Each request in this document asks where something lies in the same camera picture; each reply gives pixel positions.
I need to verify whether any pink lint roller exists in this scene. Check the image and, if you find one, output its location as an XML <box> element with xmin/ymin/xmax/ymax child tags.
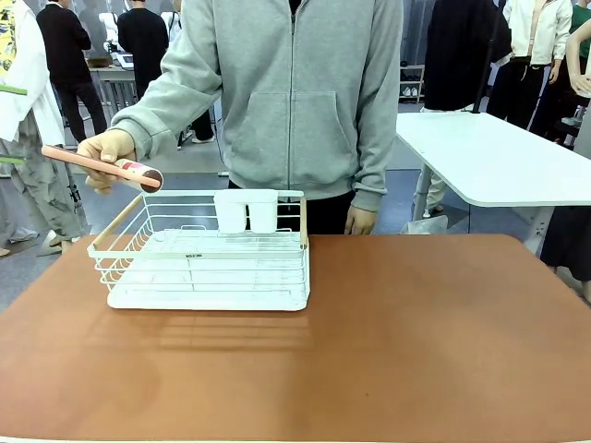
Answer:
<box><xmin>41</xmin><ymin>144</ymin><xmax>165</xmax><ymax>194</ymax></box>

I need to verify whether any white wire dish rack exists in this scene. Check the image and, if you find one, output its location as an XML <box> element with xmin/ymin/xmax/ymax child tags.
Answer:
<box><xmin>86</xmin><ymin>188</ymin><xmax>311</xmax><ymax>299</ymax></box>

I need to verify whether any person's left forearm grey sleeve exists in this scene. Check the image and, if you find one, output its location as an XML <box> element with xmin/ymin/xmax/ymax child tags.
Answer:
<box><xmin>351</xmin><ymin>91</ymin><xmax>404</xmax><ymax>213</ymax></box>

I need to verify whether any person's right forearm grey sleeve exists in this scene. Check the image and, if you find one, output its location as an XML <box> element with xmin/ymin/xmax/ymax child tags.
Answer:
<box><xmin>110</xmin><ymin>45</ymin><xmax>223</xmax><ymax>162</ymax></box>

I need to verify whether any person's right hand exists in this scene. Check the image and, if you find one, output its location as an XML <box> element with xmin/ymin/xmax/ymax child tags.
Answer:
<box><xmin>76</xmin><ymin>128</ymin><xmax>138</xmax><ymax>196</ymax></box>

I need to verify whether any person's left hand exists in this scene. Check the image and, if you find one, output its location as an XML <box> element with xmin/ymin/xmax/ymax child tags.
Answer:
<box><xmin>344</xmin><ymin>205</ymin><xmax>378</xmax><ymax>235</ymax></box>

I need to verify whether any bystander in camouflage trousers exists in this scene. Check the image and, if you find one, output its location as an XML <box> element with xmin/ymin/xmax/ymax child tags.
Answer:
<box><xmin>0</xmin><ymin>0</ymin><xmax>90</xmax><ymax>257</ymax></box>

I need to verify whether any bystander in black jacket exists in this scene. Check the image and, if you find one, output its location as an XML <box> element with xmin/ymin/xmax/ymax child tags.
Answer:
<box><xmin>35</xmin><ymin>0</ymin><xmax>108</xmax><ymax>144</ymax></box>

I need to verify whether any grey background workbench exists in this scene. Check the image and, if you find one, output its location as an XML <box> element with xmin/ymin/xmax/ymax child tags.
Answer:
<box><xmin>87</xmin><ymin>54</ymin><xmax>139</xmax><ymax>112</ymax></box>

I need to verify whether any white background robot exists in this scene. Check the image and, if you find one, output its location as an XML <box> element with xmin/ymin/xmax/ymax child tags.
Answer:
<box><xmin>160</xmin><ymin>0</ymin><xmax>183</xmax><ymax>45</ymax></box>
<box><xmin>98</xmin><ymin>12</ymin><xmax>120</xmax><ymax>52</ymax></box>

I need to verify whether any bystander in black t-shirt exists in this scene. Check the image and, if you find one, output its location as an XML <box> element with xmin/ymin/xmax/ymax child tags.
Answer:
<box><xmin>117</xmin><ymin>0</ymin><xmax>170</xmax><ymax>101</ymax></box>

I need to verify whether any white cutlery holder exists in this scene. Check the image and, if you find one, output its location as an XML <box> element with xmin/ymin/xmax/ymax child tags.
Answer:
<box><xmin>212</xmin><ymin>188</ymin><xmax>280</xmax><ymax>234</ymax></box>

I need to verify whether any white drain tray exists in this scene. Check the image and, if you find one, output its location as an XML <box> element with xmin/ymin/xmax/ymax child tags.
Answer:
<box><xmin>106</xmin><ymin>229</ymin><xmax>310</xmax><ymax>311</ymax></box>

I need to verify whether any person in grey hoodie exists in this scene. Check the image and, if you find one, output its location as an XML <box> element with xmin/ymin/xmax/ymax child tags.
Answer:
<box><xmin>159</xmin><ymin>0</ymin><xmax>405</xmax><ymax>236</ymax></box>

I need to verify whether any white shoe rack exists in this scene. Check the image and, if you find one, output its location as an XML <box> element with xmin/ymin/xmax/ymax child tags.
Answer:
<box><xmin>399</xmin><ymin>64</ymin><xmax>426</xmax><ymax>103</ymax></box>

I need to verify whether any clear plastic bag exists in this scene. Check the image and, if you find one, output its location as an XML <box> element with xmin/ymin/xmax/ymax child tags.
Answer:
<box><xmin>400</xmin><ymin>214</ymin><xmax>449</xmax><ymax>235</ymax></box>

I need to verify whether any black coat on mannequin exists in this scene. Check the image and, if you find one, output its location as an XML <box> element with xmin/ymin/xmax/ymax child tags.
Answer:
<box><xmin>423</xmin><ymin>0</ymin><xmax>513</xmax><ymax>112</ymax></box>

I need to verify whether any black stand pole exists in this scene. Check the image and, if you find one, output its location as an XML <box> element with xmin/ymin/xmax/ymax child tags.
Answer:
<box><xmin>470</xmin><ymin>0</ymin><xmax>504</xmax><ymax>114</ymax></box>

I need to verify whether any white background table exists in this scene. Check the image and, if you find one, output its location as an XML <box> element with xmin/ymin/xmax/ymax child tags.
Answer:
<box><xmin>395</xmin><ymin>112</ymin><xmax>591</xmax><ymax>255</ymax></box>

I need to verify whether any mannequin in white jacket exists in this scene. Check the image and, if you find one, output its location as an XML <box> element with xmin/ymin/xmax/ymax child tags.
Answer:
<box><xmin>487</xmin><ymin>0</ymin><xmax>573</xmax><ymax>130</ymax></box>

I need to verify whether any mannequin in green shirt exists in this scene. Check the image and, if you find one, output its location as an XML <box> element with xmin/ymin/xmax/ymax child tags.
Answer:
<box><xmin>537</xmin><ymin>3</ymin><xmax>591</xmax><ymax>304</ymax></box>

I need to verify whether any wooden dish rack handle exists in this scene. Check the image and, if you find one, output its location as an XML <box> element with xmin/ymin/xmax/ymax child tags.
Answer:
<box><xmin>298</xmin><ymin>197</ymin><xmax>309</xmax><ymax>249</ymax></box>
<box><xmin>91</xmin><ymin>196</ymin><xmax>145</xmax><ymax>248</ymax></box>

